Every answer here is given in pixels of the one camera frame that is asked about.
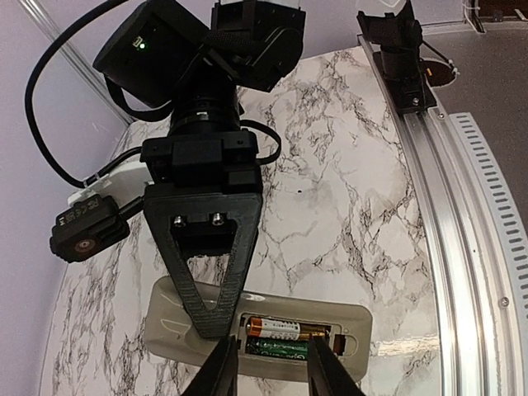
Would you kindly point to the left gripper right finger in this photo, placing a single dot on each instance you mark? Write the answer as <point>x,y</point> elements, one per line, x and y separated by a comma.
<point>326,374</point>

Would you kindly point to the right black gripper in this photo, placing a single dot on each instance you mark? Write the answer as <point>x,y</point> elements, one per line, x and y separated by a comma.
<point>206,241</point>

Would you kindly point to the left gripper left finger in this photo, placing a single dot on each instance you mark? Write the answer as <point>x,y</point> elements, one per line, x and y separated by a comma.
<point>219,374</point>

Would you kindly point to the black green AAA battery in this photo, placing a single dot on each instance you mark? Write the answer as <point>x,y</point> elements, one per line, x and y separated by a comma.
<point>275,348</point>

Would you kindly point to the white remote control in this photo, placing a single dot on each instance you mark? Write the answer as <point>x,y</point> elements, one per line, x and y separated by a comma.
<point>169,333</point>

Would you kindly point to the gold AAA battery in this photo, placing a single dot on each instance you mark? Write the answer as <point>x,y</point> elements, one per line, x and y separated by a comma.
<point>284,330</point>

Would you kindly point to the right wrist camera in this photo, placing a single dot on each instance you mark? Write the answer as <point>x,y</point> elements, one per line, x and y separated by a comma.
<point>98,215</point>

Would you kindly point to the front aluminium rail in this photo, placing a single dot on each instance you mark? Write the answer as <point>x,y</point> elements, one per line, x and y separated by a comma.
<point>477,247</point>

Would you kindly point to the right aluminium frame post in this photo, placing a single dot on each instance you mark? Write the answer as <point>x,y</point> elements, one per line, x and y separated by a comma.
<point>74,57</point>

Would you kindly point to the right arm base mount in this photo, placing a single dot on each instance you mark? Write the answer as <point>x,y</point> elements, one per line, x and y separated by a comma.
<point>399,38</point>

